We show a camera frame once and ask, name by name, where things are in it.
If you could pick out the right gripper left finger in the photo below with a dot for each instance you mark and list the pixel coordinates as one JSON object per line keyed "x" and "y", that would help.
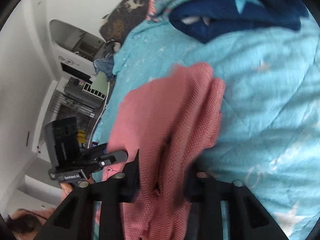
{"x": 97, "y": 205}

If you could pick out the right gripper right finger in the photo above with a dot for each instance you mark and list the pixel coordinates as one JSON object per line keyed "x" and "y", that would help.
{"x": 228, "y": 210}

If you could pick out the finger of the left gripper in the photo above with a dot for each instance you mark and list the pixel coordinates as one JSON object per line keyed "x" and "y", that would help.
{"x": 102, "y": 159}

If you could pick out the pink knit sweater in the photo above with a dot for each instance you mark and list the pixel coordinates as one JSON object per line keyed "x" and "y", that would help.
{"x": 166, "y": 124}

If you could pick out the grey crumpled clothes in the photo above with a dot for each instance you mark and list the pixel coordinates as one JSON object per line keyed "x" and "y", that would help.
{"x": 110, "y": 47}

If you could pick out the person left hand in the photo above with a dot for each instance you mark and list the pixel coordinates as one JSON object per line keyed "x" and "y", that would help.
{"x": 66, "y": 190}

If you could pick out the green cushion left side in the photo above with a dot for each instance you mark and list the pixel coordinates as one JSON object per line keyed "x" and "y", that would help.
{"x": 101, "y": 84}

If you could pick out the turquoise star quilt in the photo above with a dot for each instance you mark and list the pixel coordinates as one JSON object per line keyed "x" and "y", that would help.
{"x": 269, "y": 137}

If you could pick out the blue denim jeans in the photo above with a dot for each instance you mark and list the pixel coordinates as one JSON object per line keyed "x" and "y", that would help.
{"x": 105, "y": 65}

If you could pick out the white cabinet with niche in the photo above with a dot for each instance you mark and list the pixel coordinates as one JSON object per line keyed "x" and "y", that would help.
{"x": 29, "y": 74}

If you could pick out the dark deer-print bed sheet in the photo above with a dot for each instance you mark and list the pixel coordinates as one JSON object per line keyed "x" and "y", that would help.
{"x": 125, "y": 17}

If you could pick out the navy star fleece garment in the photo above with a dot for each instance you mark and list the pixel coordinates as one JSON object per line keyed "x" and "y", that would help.
{"x": 205, "y": 20}

